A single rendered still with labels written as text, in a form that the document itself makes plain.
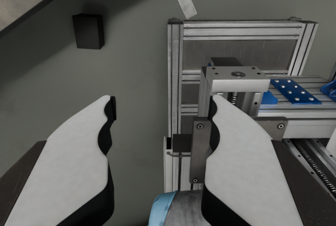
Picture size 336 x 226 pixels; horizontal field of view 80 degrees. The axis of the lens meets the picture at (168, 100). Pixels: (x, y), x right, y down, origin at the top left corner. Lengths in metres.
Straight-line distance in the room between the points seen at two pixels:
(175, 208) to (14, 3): 0.78
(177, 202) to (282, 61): 1.21
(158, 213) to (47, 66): 1.51
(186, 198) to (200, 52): 0.99
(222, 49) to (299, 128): 0.74
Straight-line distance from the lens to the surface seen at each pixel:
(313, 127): 0.74
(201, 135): 0.51
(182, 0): 0.57
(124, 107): 1.72
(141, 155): 2.04
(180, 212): 0.41
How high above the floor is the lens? 1.42
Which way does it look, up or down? 60 degrees down
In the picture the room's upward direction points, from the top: 180 degrees counter-clockwise
